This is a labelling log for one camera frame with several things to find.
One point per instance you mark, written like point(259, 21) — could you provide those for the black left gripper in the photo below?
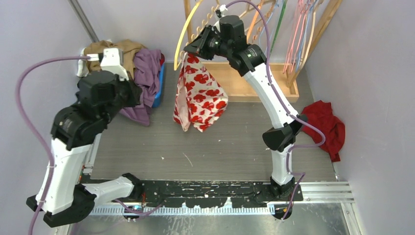
point(135, 91)

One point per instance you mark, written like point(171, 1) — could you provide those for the yellow hanger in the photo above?
point(181, 35)

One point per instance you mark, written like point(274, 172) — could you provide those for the aluminium rail frame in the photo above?
point(327, 208)

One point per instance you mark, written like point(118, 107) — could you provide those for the white garment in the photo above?
point(82, 69)

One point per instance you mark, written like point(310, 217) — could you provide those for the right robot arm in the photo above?
point(228, 39)

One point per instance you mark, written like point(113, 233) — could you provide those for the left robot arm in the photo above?
point(100, 97)

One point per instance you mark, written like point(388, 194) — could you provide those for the beige wooden hanger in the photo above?
point(308, 40)

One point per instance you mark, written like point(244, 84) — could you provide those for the tan garment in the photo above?
point(129, 48)

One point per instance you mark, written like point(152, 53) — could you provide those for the red garment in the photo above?
point(320, 115)

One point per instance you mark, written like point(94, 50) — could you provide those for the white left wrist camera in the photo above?
point(111, 59)

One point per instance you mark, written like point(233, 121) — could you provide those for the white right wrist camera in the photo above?
point(219, 13)

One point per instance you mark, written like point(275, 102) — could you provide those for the orange hanger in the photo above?
point(250, 29)

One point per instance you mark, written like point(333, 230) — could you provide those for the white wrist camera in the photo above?
point(111, 59)
point(219, 13)

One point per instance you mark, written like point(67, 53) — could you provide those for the red poppy print skirt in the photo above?
point(199, 100)

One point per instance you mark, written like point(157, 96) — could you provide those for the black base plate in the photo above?
point(208, 194)

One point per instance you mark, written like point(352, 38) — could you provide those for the pink hanger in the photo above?
point(299, 25)

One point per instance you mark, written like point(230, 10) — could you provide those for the light blue wire hanger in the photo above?
point(272, 20)

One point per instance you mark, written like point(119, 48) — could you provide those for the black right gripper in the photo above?
point(196, 46)

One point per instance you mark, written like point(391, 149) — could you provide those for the wavy wooden hanger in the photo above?
point(198, 13)

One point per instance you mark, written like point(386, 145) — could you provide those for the wooden hanger rack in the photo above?
point(267, 81)

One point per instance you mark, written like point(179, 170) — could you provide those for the purple garment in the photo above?
point(146, 75)

